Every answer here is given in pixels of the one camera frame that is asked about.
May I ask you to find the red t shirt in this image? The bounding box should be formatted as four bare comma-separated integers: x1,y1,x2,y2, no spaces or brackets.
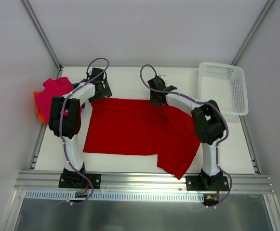
83,98,200,179

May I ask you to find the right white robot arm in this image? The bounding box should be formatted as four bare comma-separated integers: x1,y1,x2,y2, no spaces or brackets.
148,76,227,191

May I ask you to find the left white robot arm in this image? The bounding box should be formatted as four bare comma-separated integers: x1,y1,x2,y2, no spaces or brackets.
49,67,112,188

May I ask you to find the blue folded t shirt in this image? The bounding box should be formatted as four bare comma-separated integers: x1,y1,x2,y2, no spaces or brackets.
72,82,85,109

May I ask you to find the pink folded t shirt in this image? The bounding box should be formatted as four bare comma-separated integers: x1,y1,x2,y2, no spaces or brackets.
35,77,74,124

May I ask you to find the orange folded t shirt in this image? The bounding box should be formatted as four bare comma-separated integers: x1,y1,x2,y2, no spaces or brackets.
33,91,46,124

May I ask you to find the white plastic basket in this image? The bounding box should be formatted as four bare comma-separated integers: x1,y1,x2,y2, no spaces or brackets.
198,62,249,116

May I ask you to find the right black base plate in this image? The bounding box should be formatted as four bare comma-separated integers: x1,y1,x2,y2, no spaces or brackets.
186,176,230,192

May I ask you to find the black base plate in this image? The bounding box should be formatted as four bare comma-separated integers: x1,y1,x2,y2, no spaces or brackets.
186,176,230,192
58,171,102,189

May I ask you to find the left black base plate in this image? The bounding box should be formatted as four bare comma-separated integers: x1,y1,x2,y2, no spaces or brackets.
58,171,102,189

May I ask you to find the aluminium mounting rail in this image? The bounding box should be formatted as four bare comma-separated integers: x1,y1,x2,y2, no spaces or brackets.
14,170,276,194

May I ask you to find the white slotted cable duct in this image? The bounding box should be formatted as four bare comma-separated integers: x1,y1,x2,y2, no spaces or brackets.
25,190,204,203

